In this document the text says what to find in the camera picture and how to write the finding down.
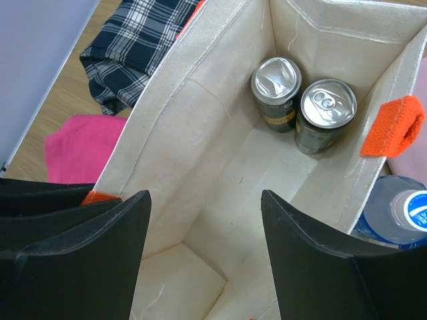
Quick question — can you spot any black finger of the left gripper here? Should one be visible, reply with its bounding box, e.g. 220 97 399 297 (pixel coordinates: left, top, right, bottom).
1 179 121 249

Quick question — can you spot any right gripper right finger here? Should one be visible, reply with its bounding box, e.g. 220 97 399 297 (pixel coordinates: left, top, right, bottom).
261 190 426 319

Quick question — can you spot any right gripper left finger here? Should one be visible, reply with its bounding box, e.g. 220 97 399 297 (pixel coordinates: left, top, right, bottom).
1 191 151 319

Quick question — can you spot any beige canvas bag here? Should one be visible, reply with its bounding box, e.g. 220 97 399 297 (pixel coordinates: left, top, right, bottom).
94 1 426 319

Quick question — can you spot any magenta folded cloth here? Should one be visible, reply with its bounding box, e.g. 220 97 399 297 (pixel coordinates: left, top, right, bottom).
44 115 127 184

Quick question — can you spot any blue cap bottle on table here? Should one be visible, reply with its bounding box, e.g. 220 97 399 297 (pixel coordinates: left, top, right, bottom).
354 175 426 249

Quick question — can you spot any pink printed t-shirt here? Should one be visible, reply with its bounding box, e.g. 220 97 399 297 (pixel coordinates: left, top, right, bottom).
388 58 427 185

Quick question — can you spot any plaid navy shirt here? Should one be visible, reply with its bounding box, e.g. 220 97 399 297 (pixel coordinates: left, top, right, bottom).
79 0 199 115

